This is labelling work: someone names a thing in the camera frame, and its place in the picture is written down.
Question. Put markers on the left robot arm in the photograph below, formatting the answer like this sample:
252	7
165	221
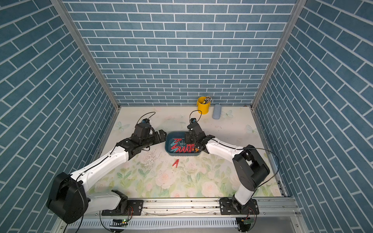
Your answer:
69	198

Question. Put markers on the grey blue cylinder case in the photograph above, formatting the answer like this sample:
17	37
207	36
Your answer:
217	111

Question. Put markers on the red clothespin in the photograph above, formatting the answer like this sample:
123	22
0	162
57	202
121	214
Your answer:
176	163

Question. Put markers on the yellow pen cup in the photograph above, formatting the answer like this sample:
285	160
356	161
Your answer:
203	108

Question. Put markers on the aluminium front rail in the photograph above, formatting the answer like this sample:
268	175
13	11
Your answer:
258	206

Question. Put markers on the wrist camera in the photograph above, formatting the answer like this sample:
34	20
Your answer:
146	120
192	120

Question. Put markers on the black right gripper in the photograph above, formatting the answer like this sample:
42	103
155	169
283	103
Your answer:
187	136

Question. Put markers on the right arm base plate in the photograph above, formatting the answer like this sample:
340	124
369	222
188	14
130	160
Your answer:
229	206

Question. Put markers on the pens in yellow cup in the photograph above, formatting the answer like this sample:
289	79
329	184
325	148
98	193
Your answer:
207	100

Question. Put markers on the aluminium corner post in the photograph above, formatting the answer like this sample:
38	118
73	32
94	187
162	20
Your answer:
280	47
69	23

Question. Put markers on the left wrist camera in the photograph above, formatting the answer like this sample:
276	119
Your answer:
146	120

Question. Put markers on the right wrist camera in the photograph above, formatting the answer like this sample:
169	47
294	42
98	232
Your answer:
192	120

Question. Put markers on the dark teal storage box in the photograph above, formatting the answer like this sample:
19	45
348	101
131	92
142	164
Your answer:
175	145

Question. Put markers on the aluminium corner post left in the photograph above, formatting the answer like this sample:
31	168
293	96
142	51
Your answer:
69	23

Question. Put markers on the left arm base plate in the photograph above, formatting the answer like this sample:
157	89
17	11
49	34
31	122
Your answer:
126	208

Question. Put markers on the aluminium corner post right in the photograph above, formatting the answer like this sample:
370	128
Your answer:
280	47

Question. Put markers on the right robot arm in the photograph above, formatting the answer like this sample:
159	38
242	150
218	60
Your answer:
250	167

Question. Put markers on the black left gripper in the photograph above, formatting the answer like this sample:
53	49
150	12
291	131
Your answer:
157	140

